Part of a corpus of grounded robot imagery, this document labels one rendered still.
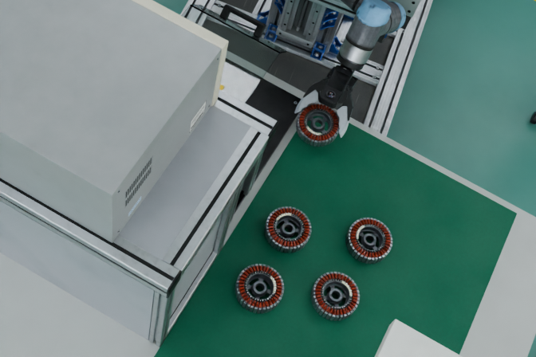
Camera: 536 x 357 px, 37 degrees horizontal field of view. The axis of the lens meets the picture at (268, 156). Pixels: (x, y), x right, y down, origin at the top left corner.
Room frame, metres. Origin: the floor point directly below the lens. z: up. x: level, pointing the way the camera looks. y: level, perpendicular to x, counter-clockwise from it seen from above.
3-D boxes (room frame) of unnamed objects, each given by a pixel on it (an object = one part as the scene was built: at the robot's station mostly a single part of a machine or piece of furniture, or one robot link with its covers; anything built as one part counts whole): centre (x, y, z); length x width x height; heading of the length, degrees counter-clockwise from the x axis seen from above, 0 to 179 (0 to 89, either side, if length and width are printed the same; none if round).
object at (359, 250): (0.92, -0.30, 0.77); 0.11 x 0.11 x 0.04
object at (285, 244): (0.88, -0.10, 0.77); 0.11 x 0.11 x 0.04
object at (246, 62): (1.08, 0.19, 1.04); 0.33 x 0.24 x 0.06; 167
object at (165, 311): (0.65, 0.08, 0.91); 0.28 x 0.03 x 0.32; 167
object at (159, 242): (0.80, 0.38, 1.09); 0.68 x 0.44 x 0.05; 77
